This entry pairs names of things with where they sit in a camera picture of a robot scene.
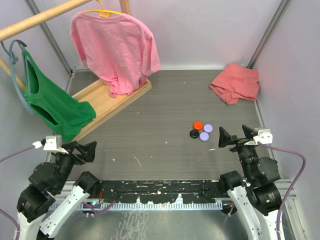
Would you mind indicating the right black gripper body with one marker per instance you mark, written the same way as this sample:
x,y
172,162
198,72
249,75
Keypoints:
x,y
243,146

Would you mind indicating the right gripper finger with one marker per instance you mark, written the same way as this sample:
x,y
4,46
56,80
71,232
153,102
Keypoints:
x,y
225,139
248,132

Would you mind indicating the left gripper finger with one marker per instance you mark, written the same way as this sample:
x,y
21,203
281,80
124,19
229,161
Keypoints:
x,y
88,151
69,147

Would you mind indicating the lilac earbud charging case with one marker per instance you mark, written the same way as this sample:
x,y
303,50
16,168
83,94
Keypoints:
x,y
208,128

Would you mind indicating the orange clothes hanger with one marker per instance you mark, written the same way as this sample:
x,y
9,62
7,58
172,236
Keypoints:
x,y
102,12

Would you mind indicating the white slotted cable duct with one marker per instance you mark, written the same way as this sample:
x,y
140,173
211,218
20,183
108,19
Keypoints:
x,y
176,206

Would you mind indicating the orange earbud case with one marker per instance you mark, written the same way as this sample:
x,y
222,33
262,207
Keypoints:
x,y
197,125

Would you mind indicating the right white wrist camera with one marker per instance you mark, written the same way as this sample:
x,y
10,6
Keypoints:
x,y
259,135

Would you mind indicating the green tank top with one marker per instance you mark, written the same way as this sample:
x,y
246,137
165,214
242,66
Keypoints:
x,y
63,114

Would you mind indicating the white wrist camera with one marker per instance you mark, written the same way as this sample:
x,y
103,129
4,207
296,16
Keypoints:
x,y
259,135
52,144

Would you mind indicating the salmon folded cloth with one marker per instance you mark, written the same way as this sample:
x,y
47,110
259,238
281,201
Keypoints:
x,y
236,82

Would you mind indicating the grey-blue clothes hanger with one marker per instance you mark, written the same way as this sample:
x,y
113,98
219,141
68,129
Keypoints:
x,y
12,61

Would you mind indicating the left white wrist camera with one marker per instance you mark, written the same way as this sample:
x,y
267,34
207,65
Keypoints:
x,y
52,144

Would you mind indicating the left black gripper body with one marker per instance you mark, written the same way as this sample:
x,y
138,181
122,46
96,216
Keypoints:
x,y
72,158

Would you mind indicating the wooden clothes rack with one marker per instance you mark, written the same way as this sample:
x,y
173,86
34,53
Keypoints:
x,y
97,93

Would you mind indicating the pink t-shirt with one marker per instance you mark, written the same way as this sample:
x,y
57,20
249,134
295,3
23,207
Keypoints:
x,y
120,50

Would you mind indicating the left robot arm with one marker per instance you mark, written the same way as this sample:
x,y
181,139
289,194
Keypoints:
x,y
47,181

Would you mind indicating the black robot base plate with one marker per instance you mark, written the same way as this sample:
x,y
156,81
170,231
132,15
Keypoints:
x,y
158,191

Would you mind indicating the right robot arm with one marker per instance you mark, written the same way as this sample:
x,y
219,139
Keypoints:
x,y
254,195

